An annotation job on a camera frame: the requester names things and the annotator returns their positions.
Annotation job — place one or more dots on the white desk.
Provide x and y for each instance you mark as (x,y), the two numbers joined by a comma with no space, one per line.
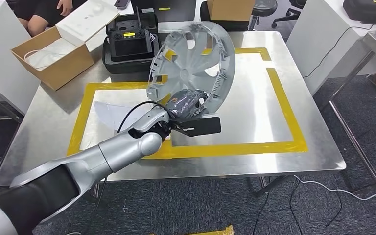
(321,39)

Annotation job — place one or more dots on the open brown cardboard box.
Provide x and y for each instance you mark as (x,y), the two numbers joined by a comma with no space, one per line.
(61,74)

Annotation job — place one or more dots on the yellow floor tape square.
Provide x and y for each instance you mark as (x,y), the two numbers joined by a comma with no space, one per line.
(220,232)

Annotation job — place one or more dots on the black round stool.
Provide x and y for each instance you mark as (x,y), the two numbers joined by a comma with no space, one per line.
(264,6)

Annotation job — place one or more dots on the black phone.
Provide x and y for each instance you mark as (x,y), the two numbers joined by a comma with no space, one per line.
(122,4)

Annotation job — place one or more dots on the yellow tape frame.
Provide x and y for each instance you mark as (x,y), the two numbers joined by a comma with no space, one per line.
(240,149)

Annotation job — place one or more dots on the silver plastic wheel cover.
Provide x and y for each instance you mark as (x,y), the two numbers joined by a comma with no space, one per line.
(191,74)

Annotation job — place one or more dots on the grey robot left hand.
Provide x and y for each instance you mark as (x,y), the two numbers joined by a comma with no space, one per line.
(188,103)

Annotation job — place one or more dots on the white cabinet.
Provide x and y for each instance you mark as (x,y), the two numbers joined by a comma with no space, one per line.
(3,58)

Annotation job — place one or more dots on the black remote controller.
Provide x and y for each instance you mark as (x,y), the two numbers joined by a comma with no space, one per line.
(129,48)

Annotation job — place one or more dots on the white flat box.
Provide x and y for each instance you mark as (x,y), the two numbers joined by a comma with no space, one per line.
(84,22)

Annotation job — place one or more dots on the black foam case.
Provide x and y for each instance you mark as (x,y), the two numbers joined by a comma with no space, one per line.
(126,66)

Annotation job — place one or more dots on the person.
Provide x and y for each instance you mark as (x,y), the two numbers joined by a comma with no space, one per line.
(38,13)

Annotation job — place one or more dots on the stainless steel workbench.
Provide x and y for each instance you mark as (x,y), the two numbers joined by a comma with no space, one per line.
(256,113)

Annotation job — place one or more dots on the closed brown cardboard box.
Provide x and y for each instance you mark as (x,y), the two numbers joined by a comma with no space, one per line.
(230,9)

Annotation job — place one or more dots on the black office chair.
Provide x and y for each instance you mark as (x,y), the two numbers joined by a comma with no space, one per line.
(293,13)

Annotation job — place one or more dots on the white curved plastic part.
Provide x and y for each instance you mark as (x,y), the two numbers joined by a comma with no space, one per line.
(113,113)

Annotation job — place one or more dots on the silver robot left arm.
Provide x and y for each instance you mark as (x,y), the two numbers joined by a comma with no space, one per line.
(123,149)

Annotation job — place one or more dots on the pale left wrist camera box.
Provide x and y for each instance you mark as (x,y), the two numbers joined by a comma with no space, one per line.
(204,126)

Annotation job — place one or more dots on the white padded insert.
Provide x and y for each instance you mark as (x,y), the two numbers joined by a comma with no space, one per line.
(51,53)

